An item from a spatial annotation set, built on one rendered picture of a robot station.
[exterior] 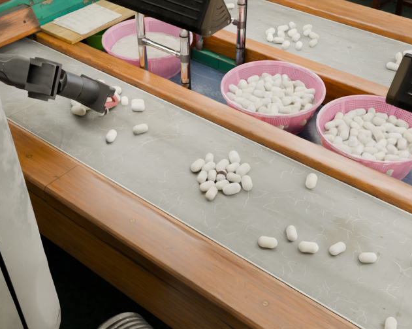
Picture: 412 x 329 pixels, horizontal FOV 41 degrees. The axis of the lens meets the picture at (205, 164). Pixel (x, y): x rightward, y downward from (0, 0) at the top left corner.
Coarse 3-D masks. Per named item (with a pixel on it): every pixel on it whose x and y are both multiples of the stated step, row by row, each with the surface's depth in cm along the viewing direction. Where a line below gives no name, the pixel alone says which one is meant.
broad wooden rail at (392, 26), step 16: (272, 0) 186; (288, 0) 182; (304, 0) 182; (320, 0) 182; (336, 0) 182; (320, 16) 177; (336, 16) 174; (352, 16) 172; (368, 16) 172; (384, 16) 172; (400, 16) 172; (384, 32) 166; (400, 32) 164
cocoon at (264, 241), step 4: (264, 236) 101; (260, 240) 101; (264, 240) 101; (268, 240) 100; (272, 240) 100; (276, 240) 101; (260, 244) 101; (264, 244) 101; (268, 244) 100; (272, 244) 100; (276, 244) 101; (272, 248) 101
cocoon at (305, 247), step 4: (300, 244) 100; (304, 244) 100; (308, 244) 100; (312, 244) 100; (316, 244) 100; (300, 248) 100; (304, 248) 100; (308, 248) 99; (312, 248) 99; (316, 248) 99; (304, 252) 100; (308, 252) 100; (312, 252) 100
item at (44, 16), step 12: (48, 0) 165; (60, 0) 168; (72, 0) 172; (84, 0) 176; (96, 0) 180; (36, 12) 163; (48, 12) 167; (60, 12) 170; (0, 48) 162; (12, 48) 162
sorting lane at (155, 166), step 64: (64, 64) 155; (64, 128) 131; (128, 128) 131; (192, 128) 131; (192, 192) 113; (256, 192) 113; (320, 192) 113; (256, 256) 100; (320, 256) 100; (384, 256) 100; (384, 320) 90
